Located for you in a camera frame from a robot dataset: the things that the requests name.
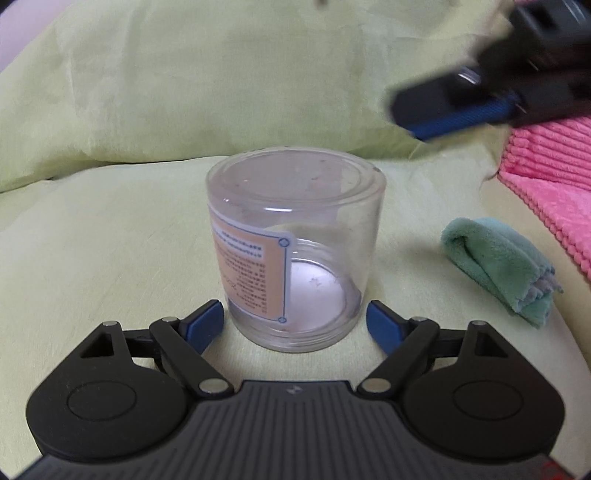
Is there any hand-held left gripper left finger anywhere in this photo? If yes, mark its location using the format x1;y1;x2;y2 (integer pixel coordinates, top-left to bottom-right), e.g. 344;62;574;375
79;299;234;398

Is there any light green bed sheet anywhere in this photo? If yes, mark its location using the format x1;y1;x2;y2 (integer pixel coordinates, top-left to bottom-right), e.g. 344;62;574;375
0;150;591;416

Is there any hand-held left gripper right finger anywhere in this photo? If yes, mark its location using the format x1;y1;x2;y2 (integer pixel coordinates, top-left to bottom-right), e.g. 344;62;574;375
358;300;511;398

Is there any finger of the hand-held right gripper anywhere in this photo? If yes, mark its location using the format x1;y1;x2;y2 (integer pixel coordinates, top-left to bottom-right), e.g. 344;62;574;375
387;67;522;142

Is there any light green pillow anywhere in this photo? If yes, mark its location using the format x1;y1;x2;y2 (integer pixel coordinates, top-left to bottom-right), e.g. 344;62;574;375
0;0;525;193

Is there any pink ribbed blanket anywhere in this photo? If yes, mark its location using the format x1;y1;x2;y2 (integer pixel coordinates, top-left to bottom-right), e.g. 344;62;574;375
496;115;591;282

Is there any teal cleaning cloth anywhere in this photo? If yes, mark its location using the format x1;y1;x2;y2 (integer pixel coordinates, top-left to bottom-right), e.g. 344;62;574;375
440;217;564;329

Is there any clear plastic container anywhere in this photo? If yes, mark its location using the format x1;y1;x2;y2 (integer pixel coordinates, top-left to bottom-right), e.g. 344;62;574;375
205;148;386;354

